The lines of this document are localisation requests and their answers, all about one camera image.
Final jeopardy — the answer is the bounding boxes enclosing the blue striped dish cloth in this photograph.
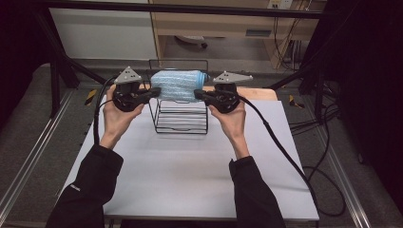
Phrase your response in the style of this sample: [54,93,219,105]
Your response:
[149,68,212,105]

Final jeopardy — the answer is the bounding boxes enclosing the wooden table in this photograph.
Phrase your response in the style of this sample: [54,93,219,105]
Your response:
[107,83,279,102]

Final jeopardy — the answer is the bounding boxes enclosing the person's left hand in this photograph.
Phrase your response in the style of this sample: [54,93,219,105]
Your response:
[98,85,145,150]

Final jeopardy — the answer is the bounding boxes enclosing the left hand-held gripper cable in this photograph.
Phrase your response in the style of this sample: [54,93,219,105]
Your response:
[92,74,121,147]

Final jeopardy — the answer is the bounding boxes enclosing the black wire rack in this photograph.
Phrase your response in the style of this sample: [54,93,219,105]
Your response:
[142,58,210,136]

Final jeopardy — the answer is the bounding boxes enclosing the yellow black tape strip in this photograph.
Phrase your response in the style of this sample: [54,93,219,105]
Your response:
[288,94,306,109]
[84,88,98,107]

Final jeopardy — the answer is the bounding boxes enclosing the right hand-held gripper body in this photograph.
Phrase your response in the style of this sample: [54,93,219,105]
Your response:
[204,70,255,114]

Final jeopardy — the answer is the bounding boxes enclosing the white wall socket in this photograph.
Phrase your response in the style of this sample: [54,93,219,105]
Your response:
[266,0,295,10]

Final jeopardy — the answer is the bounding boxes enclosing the aluminium floor rail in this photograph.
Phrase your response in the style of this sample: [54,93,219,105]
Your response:
[0,90,74,217]
[312,124,373,228]

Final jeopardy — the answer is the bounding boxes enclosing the person's right hand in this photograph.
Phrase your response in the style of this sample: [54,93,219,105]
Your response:
[207,99,251,161]

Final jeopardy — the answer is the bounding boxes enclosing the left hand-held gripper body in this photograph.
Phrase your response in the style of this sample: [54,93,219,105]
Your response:
[111,66,150,113]

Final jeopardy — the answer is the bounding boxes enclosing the black metal stand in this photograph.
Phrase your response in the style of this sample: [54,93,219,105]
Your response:
[268,63,329,125]
[32,9,113,119]

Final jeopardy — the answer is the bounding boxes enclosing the bundle of black floor cables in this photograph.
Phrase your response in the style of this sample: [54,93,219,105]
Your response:
[288,79,341,136]

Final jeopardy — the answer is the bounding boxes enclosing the right hand-held gripper cable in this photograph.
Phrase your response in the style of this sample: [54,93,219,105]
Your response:
[237,94,347,219]

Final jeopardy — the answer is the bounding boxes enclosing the black curtain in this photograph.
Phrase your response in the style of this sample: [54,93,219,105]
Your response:
[0,0,53,131]
[302,0,403,208]

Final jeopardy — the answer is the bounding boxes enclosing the light wooden desk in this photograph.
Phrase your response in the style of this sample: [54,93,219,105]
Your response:
[148,0,328,70]

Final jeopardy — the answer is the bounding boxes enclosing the white table cover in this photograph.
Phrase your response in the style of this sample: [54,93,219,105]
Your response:
[61,94,320,222]

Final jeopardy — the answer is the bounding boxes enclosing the hand-held gripper cable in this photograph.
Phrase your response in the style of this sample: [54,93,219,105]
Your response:
[92,74,121,147]
[237,94,347,219]

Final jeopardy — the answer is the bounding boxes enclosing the black metal crossbar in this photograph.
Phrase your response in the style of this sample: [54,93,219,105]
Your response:
[31,0,329,21]

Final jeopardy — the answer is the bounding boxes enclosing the black hanging desk cables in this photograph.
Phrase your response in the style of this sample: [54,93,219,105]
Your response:
[271,9,307,71]

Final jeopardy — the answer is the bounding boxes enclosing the white cabinet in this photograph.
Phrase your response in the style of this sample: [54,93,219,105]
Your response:
[49,7,159,61]

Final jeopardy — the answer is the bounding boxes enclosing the white chair base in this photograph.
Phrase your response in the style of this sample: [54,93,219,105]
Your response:
[174,34,209,49]

